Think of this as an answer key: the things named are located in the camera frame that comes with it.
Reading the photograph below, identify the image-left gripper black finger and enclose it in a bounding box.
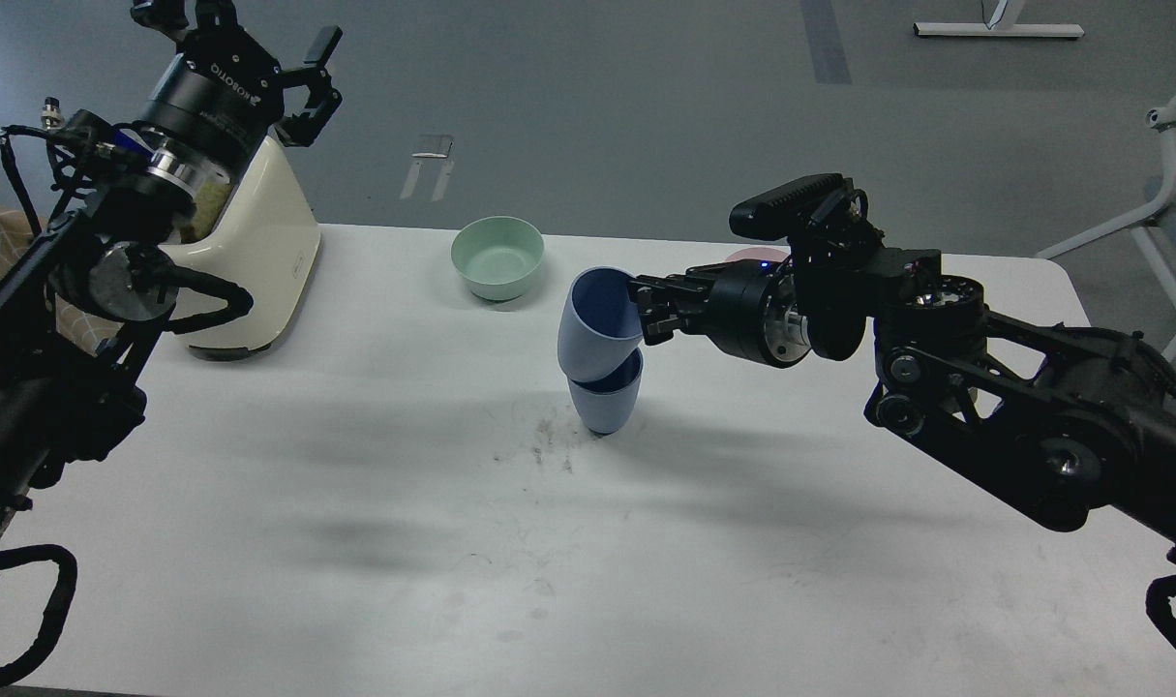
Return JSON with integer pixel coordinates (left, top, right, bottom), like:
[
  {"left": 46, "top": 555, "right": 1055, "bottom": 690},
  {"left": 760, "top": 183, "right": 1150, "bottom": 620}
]
[
  {"left": 275, "top": 26, "right": 345, "bottom": 147},
  {"left": 129, "top": 1, "right": 239, "bottom": 43}
]

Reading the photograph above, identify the white metal stand frame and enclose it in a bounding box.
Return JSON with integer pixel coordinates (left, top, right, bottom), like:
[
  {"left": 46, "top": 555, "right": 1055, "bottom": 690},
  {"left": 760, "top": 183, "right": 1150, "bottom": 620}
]
[{"left": 1036, "top": 93, "right": 1176, "bottom": 361}]

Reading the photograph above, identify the light blue plastic cup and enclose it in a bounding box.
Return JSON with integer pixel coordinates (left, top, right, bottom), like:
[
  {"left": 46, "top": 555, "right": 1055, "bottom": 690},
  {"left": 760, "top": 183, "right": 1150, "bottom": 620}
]
[{"left": 557, "top": 266, "right": 644, "bottom": 382}]

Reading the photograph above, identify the pink plastic bowl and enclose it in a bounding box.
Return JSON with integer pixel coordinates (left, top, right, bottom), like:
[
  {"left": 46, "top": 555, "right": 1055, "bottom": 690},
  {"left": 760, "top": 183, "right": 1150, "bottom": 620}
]
[{"left": 724, "top": 246, "right": 790, "bottom": 263}]

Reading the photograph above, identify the green plastic bowl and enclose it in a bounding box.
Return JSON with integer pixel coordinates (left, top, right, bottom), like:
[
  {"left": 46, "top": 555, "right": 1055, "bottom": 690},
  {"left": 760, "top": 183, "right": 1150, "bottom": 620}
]
[{"left": 450, "top": 216, "right": 544, "bottom": 303}]

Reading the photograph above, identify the white desk foot bar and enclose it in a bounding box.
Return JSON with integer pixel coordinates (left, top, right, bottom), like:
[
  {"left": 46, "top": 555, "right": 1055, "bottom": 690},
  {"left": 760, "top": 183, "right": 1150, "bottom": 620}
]
[{"left": 913, "top": 1, "right": 1085, "bottom": 41}]

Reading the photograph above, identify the cream white toaster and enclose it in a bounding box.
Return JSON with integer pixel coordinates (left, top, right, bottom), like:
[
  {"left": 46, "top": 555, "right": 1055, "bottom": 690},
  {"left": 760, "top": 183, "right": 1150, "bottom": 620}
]
[{"left": 163, "top": 136, "right": 321, "bottom": 360}]

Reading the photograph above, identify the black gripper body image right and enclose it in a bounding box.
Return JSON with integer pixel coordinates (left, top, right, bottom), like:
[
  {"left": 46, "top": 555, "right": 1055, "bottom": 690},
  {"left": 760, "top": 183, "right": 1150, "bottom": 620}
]
[{"left": 679, "top": 259, "right": 810, "bottom": 369}]

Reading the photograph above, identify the toast slice right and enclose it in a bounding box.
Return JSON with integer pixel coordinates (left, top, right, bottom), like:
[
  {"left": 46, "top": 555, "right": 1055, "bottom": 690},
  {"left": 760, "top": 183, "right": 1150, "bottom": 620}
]
[{"left": 179, "top": 176, "right": 234, "bottom": 244}]

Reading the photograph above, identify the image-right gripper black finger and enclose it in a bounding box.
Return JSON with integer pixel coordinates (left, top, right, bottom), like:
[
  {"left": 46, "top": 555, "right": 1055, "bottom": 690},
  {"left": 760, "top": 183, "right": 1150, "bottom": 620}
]
[
  {"left": 630, "top": 274, "right": 690, "bottom": 303},
  {"left": 639, "top": 308, "right": 684, "bottom": 346}
]

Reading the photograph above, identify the black Robotiq gripper body image left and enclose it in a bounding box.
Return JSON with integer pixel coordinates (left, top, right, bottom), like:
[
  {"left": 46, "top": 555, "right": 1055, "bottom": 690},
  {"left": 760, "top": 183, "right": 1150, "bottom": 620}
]
[{"left": 142, "top": 27, "right": 283, "bottom": 162}]

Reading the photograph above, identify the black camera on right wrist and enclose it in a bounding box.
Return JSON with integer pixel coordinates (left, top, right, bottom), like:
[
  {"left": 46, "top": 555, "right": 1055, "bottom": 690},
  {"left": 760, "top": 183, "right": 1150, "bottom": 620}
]
[{"left": 728, "top": 173, "right": 847, "bottom": 241}]

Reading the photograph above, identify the dark blue plastic cup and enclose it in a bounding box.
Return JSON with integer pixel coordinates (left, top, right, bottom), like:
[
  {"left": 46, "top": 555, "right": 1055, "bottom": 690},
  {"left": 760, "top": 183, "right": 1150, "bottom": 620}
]
[{"left": 568, "top": 348, "right": 644, "bottom": 436}]

